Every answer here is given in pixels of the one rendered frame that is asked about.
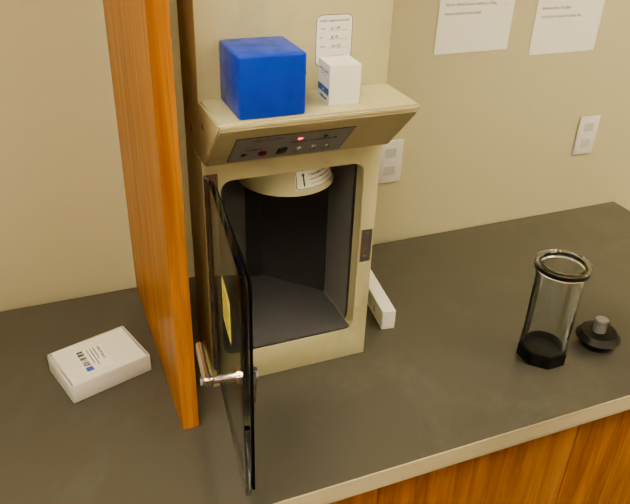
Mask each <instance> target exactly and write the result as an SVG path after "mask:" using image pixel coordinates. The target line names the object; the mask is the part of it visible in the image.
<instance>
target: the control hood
mask: <svg viewBox="0 0 630 504"><path fill-rule="evenodd" d="M198 106H199V124H200V143H201V160H202V162H203V164H204V165H206V167H208V166H216V165H224V164H232V163H240V162H248V161H256V160H264V159H272V158H280V157H288V156H296V155H304V154H312V153H319V152H327V151H335V150H343V149H351V148H359V147H367V146H375V145H383V144H388V143H389V142H390V141H391V140H392V139H393V138H394V137H395V136H396V134H397V133H398V132H399V131H400V130H401V129H402V128H403V127H404V126H405V125H406V124H407V123H408V122H409V121H410V120H411V118H412V117H413V116H414V115H415V114H416V113H417V112H418V110H419V109H420V105H418V103H417V102H415V101H413V100H412V99H410V98H409V97H407V96H405V95H404V94H402V93H401V92H399V91H398V90H396V89H394V88H393V87H391V86H390V85H388V84H386V83H384V84H373V85H362V86H360V97H359V103H354V104H342V105H327V104H326V103H325V102H324V101H323V100H322V99H321V98H320V97H319V96H318V90H308V91H306V94H305V113H304V114H298V115H288V116H278V117H269V118H259V119H250V120H239V119H238V118H237V116H236V115H235V114H234V113H233V112H232V111H231V110H230V108H229V107H228V106H227V105H226V104H225V103H224V102H223V100H222V99H210V100H200V102H199V103H198ZM352 126H357V127H356V128H355V129H354V130H353V132H352V133H351V134H350V135H349V137H348V138H347V139H346V141H345V142H344V143H343V144H342V146H341V147H340V148H339V149H335V150H327V151H319V152H311V153H303V154H295V155H287V156H279V157H271V158H263V159H255V160H247V161H239V162H231V163H226V162H227V160H228V158H229V156H230V153H231V151H232V149H233V146H234V144H235V142H236V140H238V139H247V138H255V137H264V136H273V135H282V134H291V133H299V132H308V131H317V130H326V129H334V128H343V127H352Z"/></svg>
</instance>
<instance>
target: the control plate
mask: <svg viewBox="0 0 630 504"><path fill-rule="evenodd" d="M356 127H357V126H352V127H343V128H334V129H326V130H317V131H308V132H299V133H291V134H282V135H273V136H264V137H255V138H247V139H238V140H236V142H235V144H234V146H233V149H232V151H231V153H230V156H229V158H228V160H227V162H226V163H231V162H239V161H247V160H255V159H263V158H271V157H279V156H287V155H295V154H303V153H311V152H319V151H327V150H335V149H339V148H340V147H341V146H342V144H343V143H344V142H345V141H346V139H347V138H348V137H349V135H350V134H351V133H352V132H353V130H354V129H355V128H356ZM325 134H329V136H327V137H323V135H325ZM299 137H304V139H302V140H297V139H298V138H299ZM327 143H330V144H329V147H328V148H326V146H324V145H325V144H327ZM312 145H316V146H315V149H312V148H310V146H312ZM282 147H288V149H287V150H286V152H285V153H284V154H275V153H276V152H277V150H278V148H282ZM297 147H302V148H301V151H298V149H296V148H297ZM261 151H267V154H266V155H264V156H258V153H259V152H261ZM242 154H247V156H244V157H241V156H240V155H242Z"/></svg>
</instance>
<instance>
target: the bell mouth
mask: <svg viewBox="0 0 630 504"><path fill-rule="evenodd" d="M333 179H334V176H333V173H332V171H331V168H330V167H326V168H319V169H312V170H304V171H297V172H289V173H282V174H274V175H267V176H259V177H252V178H244V179H239V181H240V183H241V184H242V185H243V186H245V187H246V188H248V189H250V190H252V191H254V192H257V193H260V194H264V195H269V196H276V197H299V196H306V195H311V194H314V193H317V192H320V191H322V190H324V189H326V188H327V187H328V186H330V185H331V183H332V182H333Z"/></svg>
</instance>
